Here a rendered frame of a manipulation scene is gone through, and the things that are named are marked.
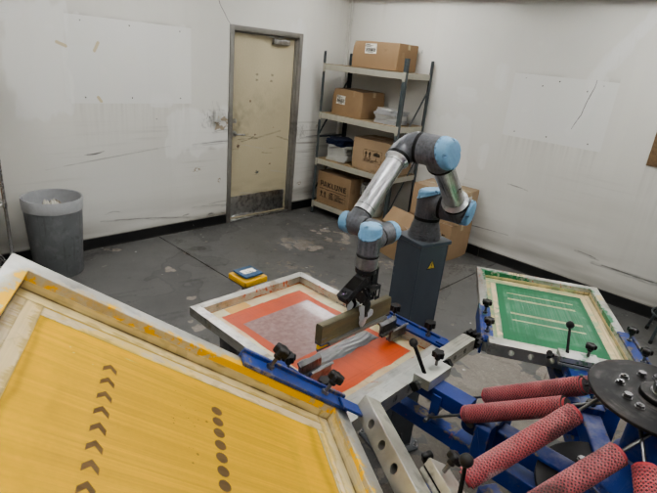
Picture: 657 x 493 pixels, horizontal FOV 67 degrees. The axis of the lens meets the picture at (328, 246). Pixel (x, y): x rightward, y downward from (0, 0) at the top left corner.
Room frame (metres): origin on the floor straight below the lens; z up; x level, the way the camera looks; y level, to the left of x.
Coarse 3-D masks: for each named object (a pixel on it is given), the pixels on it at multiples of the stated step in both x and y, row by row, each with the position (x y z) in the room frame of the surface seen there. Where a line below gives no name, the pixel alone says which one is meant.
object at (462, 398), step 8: (440, 384) 1.27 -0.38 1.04; (448, 384) 1.27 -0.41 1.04; (424, 392) 1.27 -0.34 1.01; (432, 392) 1.25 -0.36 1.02; (440, 392) 1.23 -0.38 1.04; (448, 392) 1.23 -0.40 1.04; (456, 392) 1.24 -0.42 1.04; (464, 392) 1.24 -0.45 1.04; (448, 400) 1.22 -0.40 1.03; (456, 400) 1.20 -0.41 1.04; (464, 400) 1.20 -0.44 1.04; (472, 400) 1.21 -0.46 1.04; (448, 408) 1.21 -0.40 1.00; (456, 408) 1.20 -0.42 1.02
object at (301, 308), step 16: (272, 304) 1.83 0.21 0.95; (288, 304) 1.84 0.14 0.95; (304, 304) 1.85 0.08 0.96; (320, 304) 1.87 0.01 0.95; (304, 320) 1.72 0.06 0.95; (320, 320) 1.74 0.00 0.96; (384, 336) 1.66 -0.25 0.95; (352, 352) 1.53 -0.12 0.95; (368, 352) 1.54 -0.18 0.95; (384, 352) 1.55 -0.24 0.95; (400, 352) 1.56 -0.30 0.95
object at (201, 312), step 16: (256, 288) 1.89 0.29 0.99; (272, 288) 1.94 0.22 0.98; (320, 288) 1.97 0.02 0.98; (208, 304) 1.71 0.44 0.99; (224, 304) 1.75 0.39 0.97; (208, 320) 1.59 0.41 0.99; (384, 320) 1.73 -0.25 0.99; (224, 336) 1.52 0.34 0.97; (240, 336) 1.50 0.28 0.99; (416, 336) 1.63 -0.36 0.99; (400, 368) 1.41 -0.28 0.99; (368, 384) 1.30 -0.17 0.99; (352, 400) 1.22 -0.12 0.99
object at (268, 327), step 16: (240, 320) 1.67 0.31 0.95; (256, 320) 1.69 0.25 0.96; (272, 320) 1.70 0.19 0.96; (288, 320) 1.71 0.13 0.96; (256, 336) 1.57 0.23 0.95; (272, 336) 1.58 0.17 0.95; (288, 336) 1.59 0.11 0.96; (304, 336) 1.60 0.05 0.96; (304, 352) 1.50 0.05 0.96; (336, 368) 1.42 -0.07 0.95; (352, 368) 1.43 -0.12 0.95; (368, 368) 1.44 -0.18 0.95; (336, 384) 1.33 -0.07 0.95; (352, 384) 1.34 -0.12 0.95
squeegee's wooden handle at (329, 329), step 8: (384, 296) 1.62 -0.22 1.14; (376, 304) 1.57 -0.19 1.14; (384, 304) 1.60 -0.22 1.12; (344, 312) 1.48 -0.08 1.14; (352, 312) 1.48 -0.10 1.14; (376, 312) 1.57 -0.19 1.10; (384, 312) 1.60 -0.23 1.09; (328, 320) 1.41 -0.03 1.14; (336, 320) 1.42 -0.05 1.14; (344, 320) 1.44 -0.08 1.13; (352, 320) 1.47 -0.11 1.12; (368, 320) 1.54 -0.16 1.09; (320, 328) 1.37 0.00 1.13; (328, 328) 1.39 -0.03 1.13; (336, 328) 1.42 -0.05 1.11; (344, 328) 1.45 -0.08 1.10; (352, 328) 1.48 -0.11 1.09; (320, 336) 1.37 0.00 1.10; (328, 336) 1.39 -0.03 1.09; (336, 336) 1.42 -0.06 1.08; (320, 344) 1.37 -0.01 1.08
